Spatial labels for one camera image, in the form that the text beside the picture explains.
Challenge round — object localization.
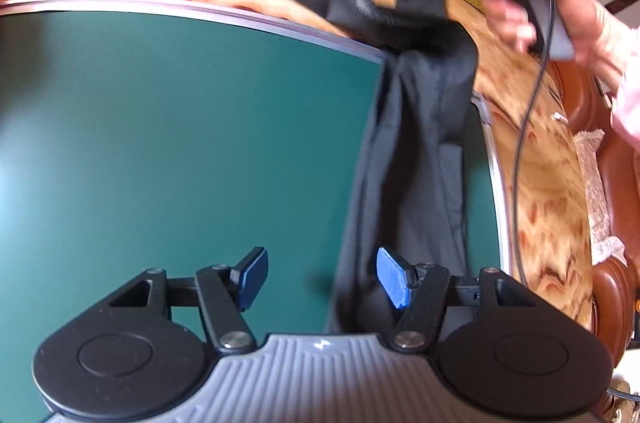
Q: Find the person's right forearm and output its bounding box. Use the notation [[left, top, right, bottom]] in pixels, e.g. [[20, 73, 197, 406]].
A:
[[609, 20, 640, 145]]

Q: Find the green mat with silver frame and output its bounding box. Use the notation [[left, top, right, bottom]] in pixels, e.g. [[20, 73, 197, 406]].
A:
[[0, 0, 506, 423]]

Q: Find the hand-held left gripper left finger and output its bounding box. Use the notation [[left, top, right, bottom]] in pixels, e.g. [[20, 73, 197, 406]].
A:
[[107, 246, 269, 354]]

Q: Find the brown leather chair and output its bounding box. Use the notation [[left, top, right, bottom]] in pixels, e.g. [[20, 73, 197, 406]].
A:
[[550, 58, 640, 354]]

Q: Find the black garment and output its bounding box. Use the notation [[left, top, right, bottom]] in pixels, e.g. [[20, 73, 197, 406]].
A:
[[241, 0, 481, 336]]

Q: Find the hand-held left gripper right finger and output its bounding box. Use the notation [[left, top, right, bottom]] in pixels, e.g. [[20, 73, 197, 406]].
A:
[[376, 246, 538, 353]]

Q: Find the person's right hand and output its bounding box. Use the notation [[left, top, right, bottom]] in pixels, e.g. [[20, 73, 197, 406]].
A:
[[469, 0, 636, 93]]

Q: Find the black cable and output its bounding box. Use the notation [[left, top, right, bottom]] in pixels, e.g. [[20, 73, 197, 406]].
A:
[[512, 0, 558, 286], [607, 384, 640, 403]]

